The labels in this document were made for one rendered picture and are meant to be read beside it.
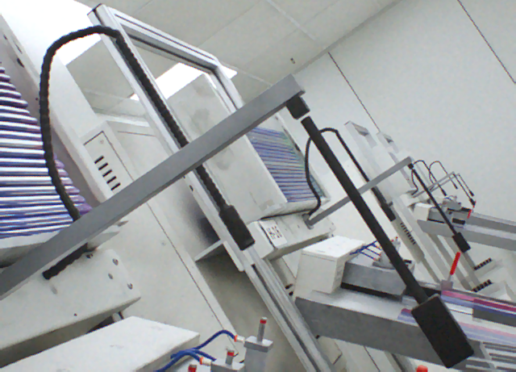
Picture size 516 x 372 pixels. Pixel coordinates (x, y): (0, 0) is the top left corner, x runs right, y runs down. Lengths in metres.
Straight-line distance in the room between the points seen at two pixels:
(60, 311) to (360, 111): 7.62
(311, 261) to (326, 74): 6.63
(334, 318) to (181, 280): 0.31
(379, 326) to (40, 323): 0.99
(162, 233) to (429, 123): 6.67
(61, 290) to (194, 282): 0.91
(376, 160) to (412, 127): 3.01
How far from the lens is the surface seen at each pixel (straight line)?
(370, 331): 1.73
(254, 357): 0.88
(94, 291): 0.96
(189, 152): 0.64
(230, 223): 0.88
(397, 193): 5.26
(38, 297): 0.86
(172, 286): 1.81
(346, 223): 5.31
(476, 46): 8.42
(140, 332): 0.94
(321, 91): 8.50
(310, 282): 1.93
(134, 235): 1.83
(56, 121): 1.05
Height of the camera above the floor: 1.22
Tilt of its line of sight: 7 degrees up
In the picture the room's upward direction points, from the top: 32 degrees counter-clockwise
